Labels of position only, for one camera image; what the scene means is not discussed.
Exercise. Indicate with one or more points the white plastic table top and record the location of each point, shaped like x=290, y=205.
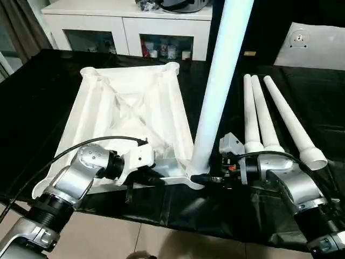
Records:
x=129, y=89

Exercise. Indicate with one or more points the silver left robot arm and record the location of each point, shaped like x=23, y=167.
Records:
x=72, y=183

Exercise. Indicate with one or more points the black table mat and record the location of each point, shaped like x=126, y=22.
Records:
x=40, y=121

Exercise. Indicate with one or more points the small white cup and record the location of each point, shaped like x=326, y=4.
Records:
x=186, y=55
x=153, y=54

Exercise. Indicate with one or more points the red packet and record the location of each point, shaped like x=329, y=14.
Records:
x=145, y=50

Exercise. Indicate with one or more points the black cabinet with gold label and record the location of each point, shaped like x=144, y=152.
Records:
x=264, y=27

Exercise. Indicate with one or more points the white sideboard cabinet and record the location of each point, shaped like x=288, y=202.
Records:
x=94, y=21

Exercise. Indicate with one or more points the black bundle in plastic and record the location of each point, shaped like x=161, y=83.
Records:
x=148, y=5

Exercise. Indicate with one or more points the grey round bag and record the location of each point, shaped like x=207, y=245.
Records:
x=183, y=5

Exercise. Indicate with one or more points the grey curtain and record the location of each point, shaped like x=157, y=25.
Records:
x=19, y=32

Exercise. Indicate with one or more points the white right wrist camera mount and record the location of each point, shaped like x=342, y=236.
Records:
x=229, y=144

